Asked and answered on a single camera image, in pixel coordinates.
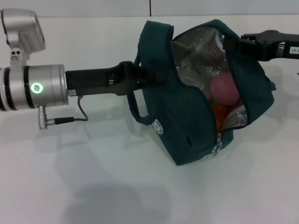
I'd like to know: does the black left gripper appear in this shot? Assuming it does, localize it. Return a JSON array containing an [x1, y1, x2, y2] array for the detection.
[[65, 60, 169, 97]]

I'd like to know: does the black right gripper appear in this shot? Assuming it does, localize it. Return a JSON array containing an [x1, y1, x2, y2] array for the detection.
[[223, 29, 299, 62]]

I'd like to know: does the clear container with blue-rimmed lid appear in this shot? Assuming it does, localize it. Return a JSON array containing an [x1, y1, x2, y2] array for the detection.
[[174, 27, 226, 78]]

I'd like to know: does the yellow banana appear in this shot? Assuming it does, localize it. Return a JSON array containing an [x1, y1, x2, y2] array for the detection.
[[214, 104, 229, 132]]

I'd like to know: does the pink peach toy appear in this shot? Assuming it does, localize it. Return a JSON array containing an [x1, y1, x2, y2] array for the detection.
[[211, 72, 240, 106]]

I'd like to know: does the dark teal lunch bag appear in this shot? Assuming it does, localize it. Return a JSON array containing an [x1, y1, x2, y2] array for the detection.
[[127, 19, 277, 166]]

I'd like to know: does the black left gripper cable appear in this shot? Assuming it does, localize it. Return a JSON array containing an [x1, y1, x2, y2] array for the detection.
[[38, 94, 89, 129]]

